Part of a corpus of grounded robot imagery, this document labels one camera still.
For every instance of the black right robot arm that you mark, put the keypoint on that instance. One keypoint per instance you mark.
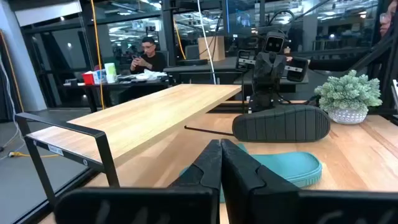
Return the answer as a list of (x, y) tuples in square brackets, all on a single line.
[(264, 102)]

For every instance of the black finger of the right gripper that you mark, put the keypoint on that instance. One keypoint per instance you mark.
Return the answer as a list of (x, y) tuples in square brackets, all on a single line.
[(277, 74), (261, 74)]

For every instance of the red box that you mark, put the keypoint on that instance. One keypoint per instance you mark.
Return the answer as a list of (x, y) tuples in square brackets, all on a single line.
[(88, 78)]

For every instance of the wooden shelf black metal frame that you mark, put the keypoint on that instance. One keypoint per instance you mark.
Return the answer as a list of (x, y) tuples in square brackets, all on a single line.
[(140, 118)]

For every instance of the white patterned round pot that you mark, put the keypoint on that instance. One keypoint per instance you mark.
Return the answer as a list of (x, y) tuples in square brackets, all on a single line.
[(347, 116)]

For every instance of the cardboard box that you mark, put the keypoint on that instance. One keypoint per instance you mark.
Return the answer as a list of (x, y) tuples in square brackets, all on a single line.
[(211, 48)]

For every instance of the blue and white box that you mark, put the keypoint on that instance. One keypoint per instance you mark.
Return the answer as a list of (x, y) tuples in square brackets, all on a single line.
[(100, 76)]

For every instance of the black background desk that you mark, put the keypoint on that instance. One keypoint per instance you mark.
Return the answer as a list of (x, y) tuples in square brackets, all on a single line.
[(124, 85)]

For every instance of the person beside rig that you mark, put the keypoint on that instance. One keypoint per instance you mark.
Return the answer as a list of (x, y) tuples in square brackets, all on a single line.
[(387, 18)]

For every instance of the black rubber slide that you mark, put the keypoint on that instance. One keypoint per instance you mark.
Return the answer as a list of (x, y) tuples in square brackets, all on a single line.
[(280, 124)]

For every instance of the person seated at desk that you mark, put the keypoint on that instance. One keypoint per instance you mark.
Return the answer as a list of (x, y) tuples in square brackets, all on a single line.
[(149, 60)]

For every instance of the computer monitor blue screen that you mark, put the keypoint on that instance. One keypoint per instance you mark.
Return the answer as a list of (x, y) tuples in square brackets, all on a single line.
[(245, 18)]

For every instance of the green rubber slide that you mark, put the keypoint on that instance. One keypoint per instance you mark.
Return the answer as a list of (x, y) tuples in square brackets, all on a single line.
[(286, 165)]

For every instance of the pale green succulent plant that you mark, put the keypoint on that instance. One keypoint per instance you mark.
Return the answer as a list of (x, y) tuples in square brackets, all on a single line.
[(348, 90)]

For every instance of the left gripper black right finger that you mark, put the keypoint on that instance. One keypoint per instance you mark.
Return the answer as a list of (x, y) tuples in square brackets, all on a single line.
[(255, 193)]

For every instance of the grey side desk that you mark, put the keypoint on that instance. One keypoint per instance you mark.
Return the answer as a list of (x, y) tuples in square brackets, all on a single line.
[(202, 67)]

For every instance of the white and green container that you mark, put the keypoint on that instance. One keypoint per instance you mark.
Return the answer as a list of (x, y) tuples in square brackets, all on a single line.
[(110, 73)]

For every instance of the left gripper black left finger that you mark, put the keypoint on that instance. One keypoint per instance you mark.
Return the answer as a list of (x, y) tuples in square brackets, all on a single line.
[(192, 193)]

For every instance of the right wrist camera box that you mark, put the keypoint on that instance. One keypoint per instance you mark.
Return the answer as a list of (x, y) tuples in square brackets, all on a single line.
[(275, 43)]

